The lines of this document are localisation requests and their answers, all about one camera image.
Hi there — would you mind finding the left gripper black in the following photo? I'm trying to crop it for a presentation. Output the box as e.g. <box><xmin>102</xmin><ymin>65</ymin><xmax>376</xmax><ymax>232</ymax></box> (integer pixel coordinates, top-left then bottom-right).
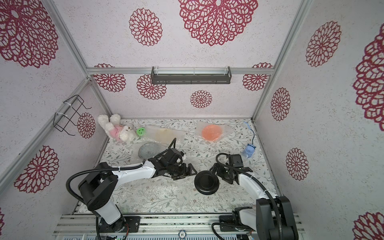
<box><xmin>166</xmin><ymin>162</ymin><xmax>198</xmax><ymax>182</ymax></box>

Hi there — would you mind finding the dark grey plate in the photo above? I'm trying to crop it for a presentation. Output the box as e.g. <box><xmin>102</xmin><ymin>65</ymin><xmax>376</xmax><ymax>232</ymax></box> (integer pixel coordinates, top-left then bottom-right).
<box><xmin>194</xmin><ymin>171</ymin><xmax>220</xmax><ymax>195</ymax></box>

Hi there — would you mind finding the clear bubble wrap sheet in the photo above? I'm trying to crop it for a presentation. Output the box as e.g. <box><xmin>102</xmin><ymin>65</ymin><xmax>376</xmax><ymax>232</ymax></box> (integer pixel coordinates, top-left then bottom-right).
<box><xmin>112</xmin><ymin>177</ymin><xmax>256</xmax><ymax>214</ymax></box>

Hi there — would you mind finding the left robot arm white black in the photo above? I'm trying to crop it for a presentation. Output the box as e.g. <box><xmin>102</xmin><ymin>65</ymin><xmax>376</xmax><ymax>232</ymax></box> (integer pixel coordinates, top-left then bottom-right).
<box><xmin>66</xmin><ymin>140</ymin><xmax>197</xmax><ymax>232</ymax></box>

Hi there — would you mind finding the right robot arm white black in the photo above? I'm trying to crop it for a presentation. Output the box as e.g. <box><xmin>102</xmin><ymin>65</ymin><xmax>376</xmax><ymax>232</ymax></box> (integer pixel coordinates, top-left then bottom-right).
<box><xmin>216</xmin><ymin>153</ymin><xmax>299</xmax><ymax>240</ymax></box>

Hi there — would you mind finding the yellow plate in bubble wrap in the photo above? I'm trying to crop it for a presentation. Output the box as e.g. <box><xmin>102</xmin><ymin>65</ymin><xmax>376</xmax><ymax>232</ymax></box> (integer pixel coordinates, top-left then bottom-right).
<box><xmin>142</xmin><ymin>125</ymin><xmax>187</xmax><ymax>145</ymax></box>

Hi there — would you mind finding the orange plate in bubble wrap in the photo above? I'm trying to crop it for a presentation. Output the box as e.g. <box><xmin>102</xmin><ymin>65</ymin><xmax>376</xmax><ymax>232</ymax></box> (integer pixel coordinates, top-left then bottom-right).
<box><xmin>195</xmin><ymin>121</ymin><xmax>234</xmax><ymax>142</ymax></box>

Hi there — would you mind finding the green round toy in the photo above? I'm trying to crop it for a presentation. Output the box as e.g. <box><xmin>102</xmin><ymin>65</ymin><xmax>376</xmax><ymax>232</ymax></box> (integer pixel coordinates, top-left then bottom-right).
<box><xmin>136</xmin><ymin>127</ymin><xmax>146</xmax><ymax>137</ymax></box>

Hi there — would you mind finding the white plush bunny pink dress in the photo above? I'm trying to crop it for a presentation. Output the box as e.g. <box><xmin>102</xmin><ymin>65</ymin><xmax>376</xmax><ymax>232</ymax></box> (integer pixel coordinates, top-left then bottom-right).
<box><xmin>98</xmin><ymin>114</ymin><xmax>137</xmax><ymax>142</ymax></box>

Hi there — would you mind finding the blue toy with cord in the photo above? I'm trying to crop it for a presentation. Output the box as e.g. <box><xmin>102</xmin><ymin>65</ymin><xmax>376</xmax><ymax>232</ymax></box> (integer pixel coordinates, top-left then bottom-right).
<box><xmin>243</xmin><ymin>121</ymin><xmax>256</xmax><ymax>159</ymax></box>

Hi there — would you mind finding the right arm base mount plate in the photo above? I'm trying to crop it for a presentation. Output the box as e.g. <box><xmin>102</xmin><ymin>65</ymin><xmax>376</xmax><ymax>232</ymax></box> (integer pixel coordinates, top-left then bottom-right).
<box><xmin>219</xmin><ymin>215</ymin><xmax>257</xmax><ymax>232</ymax></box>

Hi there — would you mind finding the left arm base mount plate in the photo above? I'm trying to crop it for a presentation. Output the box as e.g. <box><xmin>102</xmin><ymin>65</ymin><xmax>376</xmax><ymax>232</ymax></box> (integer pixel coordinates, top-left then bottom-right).
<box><xmin>97</xmin><ymin>216</ymin><xmax>141</xmax><ymax>233</ymax></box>

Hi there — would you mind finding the aluminium front rail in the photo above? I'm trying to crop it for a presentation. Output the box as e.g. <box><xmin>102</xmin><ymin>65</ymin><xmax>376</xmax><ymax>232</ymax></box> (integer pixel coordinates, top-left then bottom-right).
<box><xmin>52</xmin><ymin>212</ymin><xmax>306</xmax><ymax>236</ymax></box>

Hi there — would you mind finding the black wire wall basket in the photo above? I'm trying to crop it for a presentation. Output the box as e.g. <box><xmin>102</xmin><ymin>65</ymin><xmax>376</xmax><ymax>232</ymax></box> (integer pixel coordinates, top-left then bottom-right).
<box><xmin>53</xmin><ymin>95</ymin><xmax>92</xmax><ymax>137</ymax></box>

